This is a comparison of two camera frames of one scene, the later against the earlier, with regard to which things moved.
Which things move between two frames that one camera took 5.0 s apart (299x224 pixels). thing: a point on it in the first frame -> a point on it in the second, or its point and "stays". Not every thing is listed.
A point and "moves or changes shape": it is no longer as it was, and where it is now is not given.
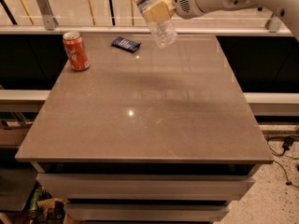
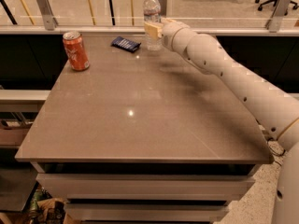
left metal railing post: x=50 y=21 stays
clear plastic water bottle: x=163 y=31 moves or changes shape
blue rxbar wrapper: x=124 y=44 stays
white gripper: x=184 y=3 -> x=168 y=35
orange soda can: x=78 y=55 stays
